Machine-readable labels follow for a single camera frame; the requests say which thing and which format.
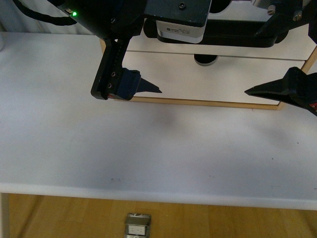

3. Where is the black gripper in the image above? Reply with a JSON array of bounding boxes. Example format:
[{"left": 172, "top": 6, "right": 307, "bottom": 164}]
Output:
[{"left": 54, "top": 0, "right": 317, "bottom": 101}]

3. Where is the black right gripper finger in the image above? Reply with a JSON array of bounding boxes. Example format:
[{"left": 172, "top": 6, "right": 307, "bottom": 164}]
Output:
[{"left": 245, "top": 67, "right": 317, "bottom": 114}]

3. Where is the white drawer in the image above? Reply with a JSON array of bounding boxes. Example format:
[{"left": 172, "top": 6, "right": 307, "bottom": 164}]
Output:
[
  {"left": 127, "top": 14, "right": 317, "bottom": 61},
  {"left": 123, "top": 52, "right": 304, "bottom": 105}
]

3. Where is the black drawer handle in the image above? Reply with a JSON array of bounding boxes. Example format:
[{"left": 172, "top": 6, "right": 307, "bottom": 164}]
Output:
[{"left": 143, "top": 18, "right": 291, "bottom": 49}]

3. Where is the wooden drawer cabinet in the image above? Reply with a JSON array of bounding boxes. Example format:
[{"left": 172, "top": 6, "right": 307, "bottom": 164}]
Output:
[{"left": 100, "top": 40, "right": 317, "bottom": 110}]

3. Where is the white plant pot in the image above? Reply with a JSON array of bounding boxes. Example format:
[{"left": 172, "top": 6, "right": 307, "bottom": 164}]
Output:
[{"left": 0, "top": 33, "right": 4, "bottom": 50}]

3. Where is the metal floor socket box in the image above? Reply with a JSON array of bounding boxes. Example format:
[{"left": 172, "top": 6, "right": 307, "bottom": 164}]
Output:
[{"left": 124, "top": 213, "right": 152, "bottom": 238}]

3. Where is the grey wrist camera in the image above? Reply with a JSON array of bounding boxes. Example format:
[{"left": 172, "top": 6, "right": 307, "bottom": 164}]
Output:
[{"left": 156, "top": 13, "right": 209, "bottom": 44}]

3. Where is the black cable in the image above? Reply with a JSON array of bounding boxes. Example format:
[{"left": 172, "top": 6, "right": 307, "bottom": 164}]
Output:
[{"left": 12, "top": 0, "right": 78, "bottom": 26}]

